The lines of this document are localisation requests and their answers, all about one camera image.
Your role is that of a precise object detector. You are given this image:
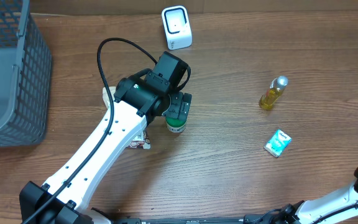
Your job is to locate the green lid white jar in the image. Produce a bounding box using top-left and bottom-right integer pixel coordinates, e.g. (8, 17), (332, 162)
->
(165, 117), (186, 133)

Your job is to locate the snack packet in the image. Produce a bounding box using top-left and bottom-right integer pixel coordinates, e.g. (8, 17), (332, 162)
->
(102, 87), (151, 149)

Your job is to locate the yellow liquid bottle silver cap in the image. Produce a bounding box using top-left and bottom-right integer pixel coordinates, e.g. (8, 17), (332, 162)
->
(259, 76), (288, 110)

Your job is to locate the teal tissue pack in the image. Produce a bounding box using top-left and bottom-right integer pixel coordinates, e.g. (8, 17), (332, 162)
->
(264, 129), (292, 157)

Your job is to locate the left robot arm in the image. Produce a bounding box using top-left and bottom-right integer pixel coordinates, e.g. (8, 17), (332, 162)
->
(19, 52), (191, 223)

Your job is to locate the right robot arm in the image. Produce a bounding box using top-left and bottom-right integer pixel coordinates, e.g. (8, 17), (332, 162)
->
(269, 167), (358, 224)

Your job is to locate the white barcode scanner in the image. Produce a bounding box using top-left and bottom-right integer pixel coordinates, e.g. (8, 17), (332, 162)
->
(161, 5), (193, 50)

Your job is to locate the grey plastic shopping basket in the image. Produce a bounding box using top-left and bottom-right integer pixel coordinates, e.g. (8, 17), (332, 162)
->
(0, 1), (52, 147)

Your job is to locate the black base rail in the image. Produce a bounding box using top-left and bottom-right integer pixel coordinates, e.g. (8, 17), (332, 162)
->
(112, 214), (273, 224)

